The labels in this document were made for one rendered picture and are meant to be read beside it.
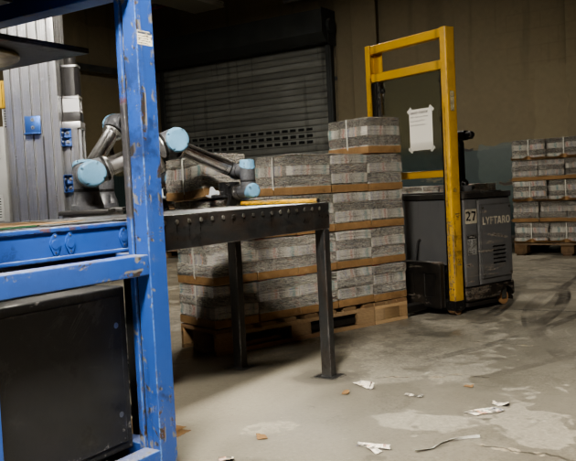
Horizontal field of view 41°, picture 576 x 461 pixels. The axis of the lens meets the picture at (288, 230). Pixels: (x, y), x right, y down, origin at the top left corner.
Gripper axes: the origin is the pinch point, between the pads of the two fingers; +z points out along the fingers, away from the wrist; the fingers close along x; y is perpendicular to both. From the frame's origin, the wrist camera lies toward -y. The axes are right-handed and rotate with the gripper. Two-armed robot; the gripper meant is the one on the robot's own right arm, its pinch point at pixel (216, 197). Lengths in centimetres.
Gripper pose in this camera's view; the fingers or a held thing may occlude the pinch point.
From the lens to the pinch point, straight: 403.6
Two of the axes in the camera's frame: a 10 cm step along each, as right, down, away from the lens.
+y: -0.5, -10.0, -0.5
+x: -7.9, 0.7, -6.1
